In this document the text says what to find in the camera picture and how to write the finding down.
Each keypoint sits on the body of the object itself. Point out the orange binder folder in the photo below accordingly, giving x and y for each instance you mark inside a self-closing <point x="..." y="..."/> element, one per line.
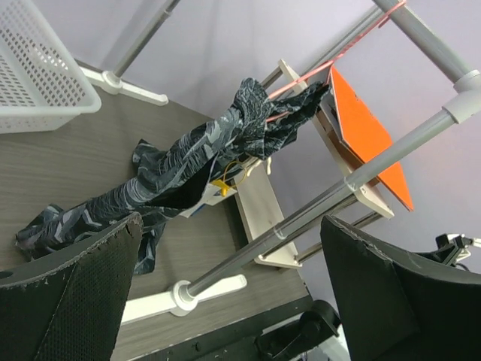
<point x="365" y="137"/>

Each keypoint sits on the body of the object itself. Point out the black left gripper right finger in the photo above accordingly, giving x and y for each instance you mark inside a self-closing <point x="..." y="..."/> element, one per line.
<point x="399" y="305"/>

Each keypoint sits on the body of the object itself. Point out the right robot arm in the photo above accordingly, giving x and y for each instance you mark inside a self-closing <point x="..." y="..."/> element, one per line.
<point x="454" y="248"/>

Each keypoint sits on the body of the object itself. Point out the black table clamp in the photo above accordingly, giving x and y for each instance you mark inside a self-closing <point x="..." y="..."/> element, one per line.
<point x="314" y="326"/>

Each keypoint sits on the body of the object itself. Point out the grey clothes rack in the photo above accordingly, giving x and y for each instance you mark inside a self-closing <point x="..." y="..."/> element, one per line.
<point x="183" y="296"/>

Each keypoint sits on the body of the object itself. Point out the dark shark-print shorts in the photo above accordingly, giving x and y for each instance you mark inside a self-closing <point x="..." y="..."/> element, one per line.
<point x="168" y="182"/>

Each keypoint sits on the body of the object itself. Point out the white perforated plastic basket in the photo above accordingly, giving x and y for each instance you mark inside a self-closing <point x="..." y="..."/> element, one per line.
<point x="42" y="86"/>

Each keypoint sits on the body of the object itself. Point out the white paper price tag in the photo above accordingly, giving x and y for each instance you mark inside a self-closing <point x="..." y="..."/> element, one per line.
<point x="215" y="192"/>

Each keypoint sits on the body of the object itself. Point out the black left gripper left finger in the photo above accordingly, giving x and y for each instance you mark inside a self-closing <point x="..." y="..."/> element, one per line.
<point x="68" y="305"/>

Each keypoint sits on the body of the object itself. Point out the white wooden shelf stand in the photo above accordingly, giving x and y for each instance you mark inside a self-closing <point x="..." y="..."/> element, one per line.
<point x="260" y="210"/>

